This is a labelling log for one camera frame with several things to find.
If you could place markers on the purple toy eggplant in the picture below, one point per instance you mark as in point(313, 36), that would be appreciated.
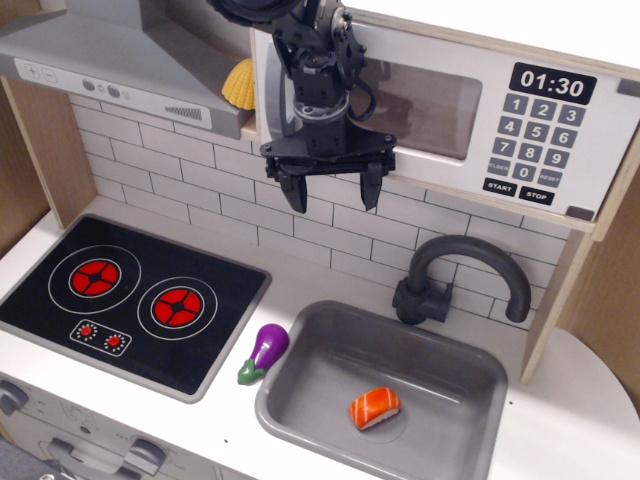
point(272, 341)

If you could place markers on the white toy microwave door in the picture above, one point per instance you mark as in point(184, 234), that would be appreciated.
point(532, 133)

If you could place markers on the yellow toy shell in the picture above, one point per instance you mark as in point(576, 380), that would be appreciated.
point(238, 88)

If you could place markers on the grey range hood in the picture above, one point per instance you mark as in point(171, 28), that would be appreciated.
point(127, 53)

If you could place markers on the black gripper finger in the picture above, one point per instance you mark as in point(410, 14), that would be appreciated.
point(371, 179)
point(294, 188)

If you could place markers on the wooden microwave cabinet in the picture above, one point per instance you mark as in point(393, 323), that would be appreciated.
point(378, 244)

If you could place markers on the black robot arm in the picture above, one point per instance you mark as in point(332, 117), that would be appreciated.
point(319, 52)

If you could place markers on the orange salmon sushi toy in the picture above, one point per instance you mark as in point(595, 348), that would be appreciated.
point(373, 407)

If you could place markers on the grey toy sink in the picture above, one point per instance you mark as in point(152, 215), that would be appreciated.
point(452, 395)

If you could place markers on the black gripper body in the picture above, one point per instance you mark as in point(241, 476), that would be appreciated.
point(327, 143)

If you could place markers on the black toy stovetop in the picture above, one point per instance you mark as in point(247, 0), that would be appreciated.
point(151, 311)

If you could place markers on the grey left oven knob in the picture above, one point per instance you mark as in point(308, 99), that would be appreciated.
point(12, 399)

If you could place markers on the grey right oven knob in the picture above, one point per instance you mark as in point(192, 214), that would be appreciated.
point(145, 456)

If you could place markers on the grey oven knob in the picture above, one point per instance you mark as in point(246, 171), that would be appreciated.
point(145, 456)
point(12, 399)

